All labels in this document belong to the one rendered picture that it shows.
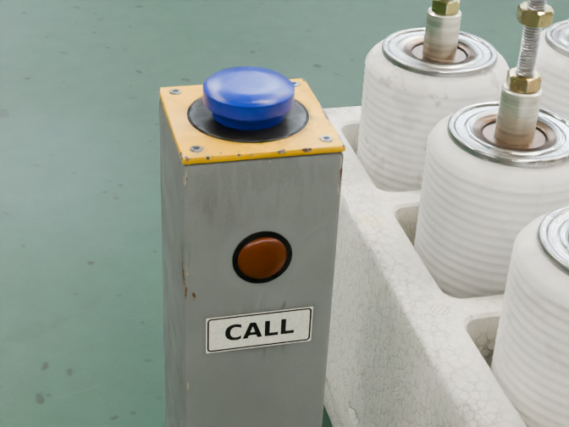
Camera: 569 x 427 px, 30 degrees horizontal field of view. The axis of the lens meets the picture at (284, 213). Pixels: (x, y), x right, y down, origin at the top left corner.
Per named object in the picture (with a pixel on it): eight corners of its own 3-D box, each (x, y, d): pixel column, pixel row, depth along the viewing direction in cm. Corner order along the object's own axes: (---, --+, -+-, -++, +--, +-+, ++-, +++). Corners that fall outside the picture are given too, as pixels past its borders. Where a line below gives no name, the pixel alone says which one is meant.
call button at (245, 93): (302, 141, 46) (305, 98, 45) (212, 149, 45) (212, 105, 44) (280, 102, 49) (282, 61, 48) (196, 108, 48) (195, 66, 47)
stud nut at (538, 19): (514, 14, 57) (516, -1, 57) (545, 15, 58) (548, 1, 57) (522, 28, 56) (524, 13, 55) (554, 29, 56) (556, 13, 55)
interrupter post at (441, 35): (433, 67, 69) (439, 19, 67) (413, 53, 71) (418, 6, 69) (463, 62, 70) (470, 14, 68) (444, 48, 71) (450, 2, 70)
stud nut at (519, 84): (503, 79, 59) (505, 65, 59) (533, 80, 59) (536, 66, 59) (510, 94, 58) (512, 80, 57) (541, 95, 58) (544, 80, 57)
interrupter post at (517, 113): (488, 130, 61) (496, 77, 60) (529, 130, 61) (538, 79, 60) (495, 149, 59) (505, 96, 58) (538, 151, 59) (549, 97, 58)
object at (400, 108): (387, 330, 74) (414, 94, 64) (323, 258, 81) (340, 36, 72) (500, 300, 78) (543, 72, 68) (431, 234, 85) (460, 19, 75)
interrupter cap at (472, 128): (438, 108, 63) (439, 97, 63) (563, 113, 64) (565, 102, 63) (457, 170, 57) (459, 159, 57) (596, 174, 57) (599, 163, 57)
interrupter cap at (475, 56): (419, 89, 66) (421, 79, 65) (361, 44, 71) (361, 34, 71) (519, 72, 69) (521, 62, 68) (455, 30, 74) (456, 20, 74)
